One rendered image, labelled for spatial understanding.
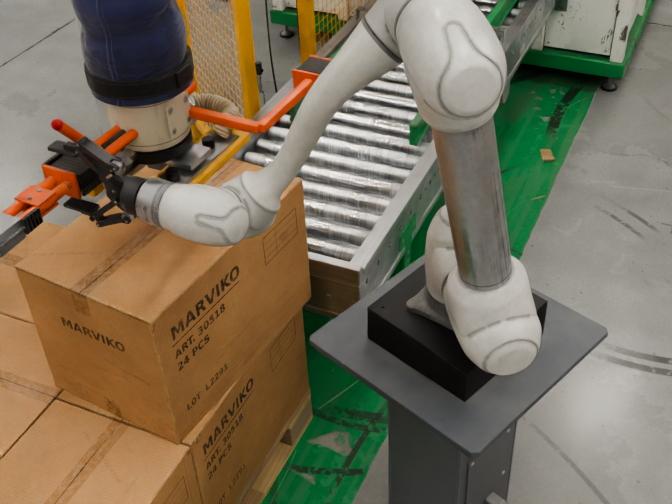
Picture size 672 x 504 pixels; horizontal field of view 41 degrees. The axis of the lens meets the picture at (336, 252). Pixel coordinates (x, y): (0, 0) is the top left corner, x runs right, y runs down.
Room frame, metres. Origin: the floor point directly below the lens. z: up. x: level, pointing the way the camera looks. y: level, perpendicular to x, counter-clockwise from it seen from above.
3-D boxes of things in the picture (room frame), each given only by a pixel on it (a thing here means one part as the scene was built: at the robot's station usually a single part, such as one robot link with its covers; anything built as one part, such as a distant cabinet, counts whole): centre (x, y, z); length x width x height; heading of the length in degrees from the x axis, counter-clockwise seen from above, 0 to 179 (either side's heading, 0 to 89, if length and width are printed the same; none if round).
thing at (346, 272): (2.08, 0.25, 0.58); 0.70 x 0.03 x 0.06; 64
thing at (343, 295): (2.08, 0.25, 0.48); 0.70 x 0.03 x 0.15; 64
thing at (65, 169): (1.53, 0.52, 1.24); 0.10 x 0.08 x 0.06; 61
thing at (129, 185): (1.44, 0.40, 1.24); 0.09 x 0.07 x 0.08; 61
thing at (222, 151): (1.70, 0.31, 1.13); 0.34 x 0.10 x 0.05; 151
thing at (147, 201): (1.41, 0.33, 1.24); 0.09 x 0.06 x 0.09; 151
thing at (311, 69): (1.88, 0.02, 1.24); 0.09 x 0.08 x 0.05; 61
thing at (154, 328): (1.75, 0.40, 0.74); 0.60 x 0.40 x 0.40; 148
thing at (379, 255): (2.99, -0.56, 0.50); 2.31 x 0.05 x 0.19; 154
